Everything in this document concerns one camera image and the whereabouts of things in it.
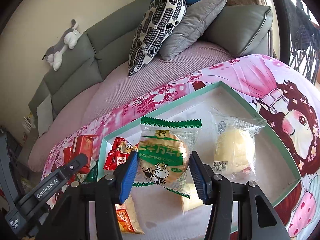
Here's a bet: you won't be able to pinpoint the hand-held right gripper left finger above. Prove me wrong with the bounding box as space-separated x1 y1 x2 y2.
32 151 139 240

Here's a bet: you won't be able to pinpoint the dark grey furniture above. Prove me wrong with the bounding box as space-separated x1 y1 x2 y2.
0 127 24 200

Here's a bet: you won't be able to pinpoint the pink printed blanket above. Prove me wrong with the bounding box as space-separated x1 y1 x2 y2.
41 54 320 240

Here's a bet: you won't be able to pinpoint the red puffy snack packet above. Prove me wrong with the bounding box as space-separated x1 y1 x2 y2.
103 137 139 171

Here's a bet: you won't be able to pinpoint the light grey cushion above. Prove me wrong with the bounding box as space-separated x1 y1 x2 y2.
36 95 54 137

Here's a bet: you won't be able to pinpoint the round cake packet green edges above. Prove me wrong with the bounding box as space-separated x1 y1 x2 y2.
132 116 202 199

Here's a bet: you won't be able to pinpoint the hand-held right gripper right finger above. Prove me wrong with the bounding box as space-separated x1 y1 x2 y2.
188 151 292 240

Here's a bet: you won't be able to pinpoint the black wire rack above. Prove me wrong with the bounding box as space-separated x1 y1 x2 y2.
290 0 320 85

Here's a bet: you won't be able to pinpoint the grey green sofa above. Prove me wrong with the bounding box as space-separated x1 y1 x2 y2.
27 5 274 130

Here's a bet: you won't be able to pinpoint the black white patterned pillow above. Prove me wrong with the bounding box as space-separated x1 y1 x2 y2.
128 0 187 77

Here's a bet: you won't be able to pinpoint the purple sofa cover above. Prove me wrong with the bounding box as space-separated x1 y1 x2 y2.
17 40 232 173

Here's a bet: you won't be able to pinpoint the cream jelly cup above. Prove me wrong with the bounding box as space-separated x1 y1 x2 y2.
181 182 203 213

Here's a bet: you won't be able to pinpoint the dark window frame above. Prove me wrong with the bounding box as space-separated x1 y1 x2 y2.
271 0 300 65

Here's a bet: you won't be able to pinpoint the orange translucent snack packet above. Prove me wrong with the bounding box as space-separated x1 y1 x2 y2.
115 195 145 234

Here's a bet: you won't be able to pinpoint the grey pillow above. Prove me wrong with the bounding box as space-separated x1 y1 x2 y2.
158 0 228 61

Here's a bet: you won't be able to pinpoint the white papers pile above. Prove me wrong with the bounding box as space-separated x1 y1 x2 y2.
23 114 37 140

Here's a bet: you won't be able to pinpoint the teal cardboard box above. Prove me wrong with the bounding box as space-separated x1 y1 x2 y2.
96 81 302 240

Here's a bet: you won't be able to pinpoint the clear white cake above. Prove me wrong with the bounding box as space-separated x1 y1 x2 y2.
210 106 267 178

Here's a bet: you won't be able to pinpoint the grey white plush toy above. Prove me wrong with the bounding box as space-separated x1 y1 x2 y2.
42 19 82 71

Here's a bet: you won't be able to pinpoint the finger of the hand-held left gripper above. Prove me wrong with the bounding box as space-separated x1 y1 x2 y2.
59 154 90 178

